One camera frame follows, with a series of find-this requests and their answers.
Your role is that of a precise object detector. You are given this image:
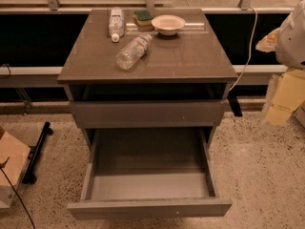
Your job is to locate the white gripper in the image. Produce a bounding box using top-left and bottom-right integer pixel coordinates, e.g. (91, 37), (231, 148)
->
(255, 28), (305, 132)

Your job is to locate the clear plastic water bottle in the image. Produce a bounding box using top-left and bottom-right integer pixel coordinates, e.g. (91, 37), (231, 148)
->
(116, 34), (152, 71)

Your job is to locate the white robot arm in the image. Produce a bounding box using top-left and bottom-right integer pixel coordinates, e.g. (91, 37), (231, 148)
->
(255, 0), (305, 131)

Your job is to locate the closed grey top drawer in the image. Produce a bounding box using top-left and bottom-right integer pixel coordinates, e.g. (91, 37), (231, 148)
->
(70, 101), (224, 129)

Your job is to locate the grey drawer cabinet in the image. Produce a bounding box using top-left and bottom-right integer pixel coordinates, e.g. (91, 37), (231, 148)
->
(56, 8), (239, 221)

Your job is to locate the open grey middle drawer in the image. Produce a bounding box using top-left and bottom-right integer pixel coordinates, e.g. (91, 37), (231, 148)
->
(68, 127), (232, 220)

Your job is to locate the white labelled plastic bottle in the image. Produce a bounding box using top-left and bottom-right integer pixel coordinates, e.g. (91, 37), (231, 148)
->
(109, 7), (125, 43)

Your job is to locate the black table leg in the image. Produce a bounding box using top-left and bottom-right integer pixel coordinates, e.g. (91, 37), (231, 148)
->
(228, 95), (242, 117)

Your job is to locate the white ceramic bowl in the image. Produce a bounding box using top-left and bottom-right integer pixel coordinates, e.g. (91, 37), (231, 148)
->
(152, 15), (185, 35)

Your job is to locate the green yellow sponge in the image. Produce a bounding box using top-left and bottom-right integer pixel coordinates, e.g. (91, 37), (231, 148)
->
(132, 10), (153, 31)

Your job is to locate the cardboard box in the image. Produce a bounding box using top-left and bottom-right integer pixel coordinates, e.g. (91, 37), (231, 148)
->
(0, 127), (31, 209)

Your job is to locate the white power cable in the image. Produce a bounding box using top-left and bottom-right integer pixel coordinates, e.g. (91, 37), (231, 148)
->
(228, 6), (259, 93)

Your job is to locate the black cable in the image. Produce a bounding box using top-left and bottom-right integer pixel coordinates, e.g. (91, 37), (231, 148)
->
(0, 157), (37, 229)

